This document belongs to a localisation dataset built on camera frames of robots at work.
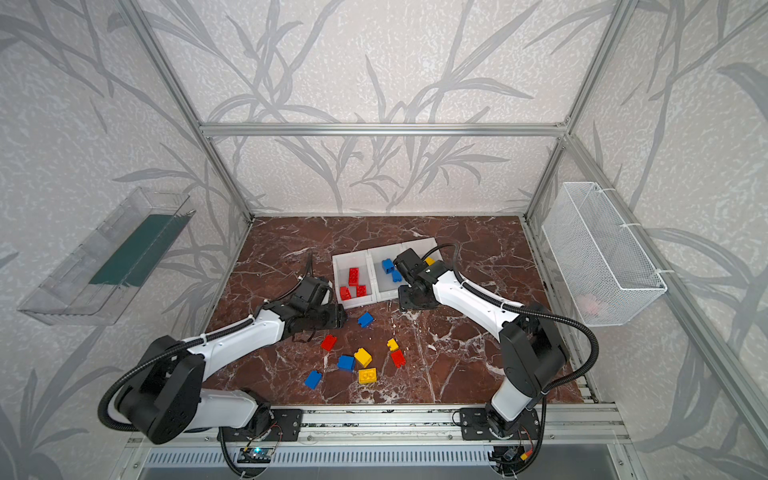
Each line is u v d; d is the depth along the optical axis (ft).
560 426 2.47
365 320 3.02
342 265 3.36
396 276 3.36
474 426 2.41
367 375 2.65
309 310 2.27
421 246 3.44
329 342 2.86
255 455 2.33
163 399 1.37
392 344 2.84
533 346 1.46
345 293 3.07
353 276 3.31
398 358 2.78
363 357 2.71
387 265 3.49
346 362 2.79
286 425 2.40
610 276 1.98
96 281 2.07
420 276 2.03
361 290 3.17
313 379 2.66
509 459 2.47
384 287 3.21
